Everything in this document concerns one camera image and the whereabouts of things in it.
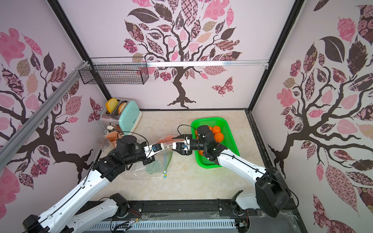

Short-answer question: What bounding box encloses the blue-zip clear bag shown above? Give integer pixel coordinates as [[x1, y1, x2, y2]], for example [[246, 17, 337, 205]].
[[123, 158, 167, 180]]

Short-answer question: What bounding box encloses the orange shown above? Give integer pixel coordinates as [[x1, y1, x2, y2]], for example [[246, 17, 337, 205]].
[[214, 132, 224, 143], [212, 126, 221, 135]]

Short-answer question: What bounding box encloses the green plastic basket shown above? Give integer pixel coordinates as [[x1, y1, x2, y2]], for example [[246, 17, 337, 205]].
[[190, 117, 241, 169]]

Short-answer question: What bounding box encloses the green-zip bag of oranges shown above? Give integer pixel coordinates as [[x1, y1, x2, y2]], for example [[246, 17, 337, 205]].
[[145, 149, 173, 179]]

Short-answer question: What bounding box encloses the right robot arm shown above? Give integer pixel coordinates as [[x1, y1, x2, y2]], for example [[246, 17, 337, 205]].
[[173, 125, 291, 217]]

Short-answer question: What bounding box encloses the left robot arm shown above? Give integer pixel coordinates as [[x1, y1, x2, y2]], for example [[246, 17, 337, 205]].
[[22, 135, 165, 233]]

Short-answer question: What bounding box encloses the pink ceramic mug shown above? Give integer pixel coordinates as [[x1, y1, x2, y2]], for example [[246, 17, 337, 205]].
[[106, 131, 122, 142]]

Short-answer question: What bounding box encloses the mint green toaster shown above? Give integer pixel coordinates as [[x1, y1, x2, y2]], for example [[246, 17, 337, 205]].
[[100, 98, 142, 135]]

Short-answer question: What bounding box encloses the clear glass cup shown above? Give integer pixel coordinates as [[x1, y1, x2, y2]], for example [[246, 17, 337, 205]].
[[98, 138, 111, 150]]

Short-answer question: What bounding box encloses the yellow toast slice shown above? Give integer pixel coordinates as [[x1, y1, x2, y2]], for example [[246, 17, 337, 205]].
[[105, 98, 119, 113]]

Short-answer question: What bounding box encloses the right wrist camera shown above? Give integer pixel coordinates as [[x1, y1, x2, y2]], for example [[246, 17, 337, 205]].
[[172, 142, 187, 155]]

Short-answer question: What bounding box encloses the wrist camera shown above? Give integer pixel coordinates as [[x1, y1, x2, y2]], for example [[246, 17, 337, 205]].
[[146, 143, 165, 158], [172, 142, 187, 155]]

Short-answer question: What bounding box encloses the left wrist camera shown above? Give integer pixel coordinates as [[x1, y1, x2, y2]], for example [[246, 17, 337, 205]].
[[146, 143, 165, 158]]

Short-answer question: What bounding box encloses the white cable duct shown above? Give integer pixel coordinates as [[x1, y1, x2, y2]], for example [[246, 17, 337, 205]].
[[85, 219, 236, 233]]

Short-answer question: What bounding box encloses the black wire wall basket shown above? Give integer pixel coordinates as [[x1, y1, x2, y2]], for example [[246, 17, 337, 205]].
[[78, 55, 150, 85]]

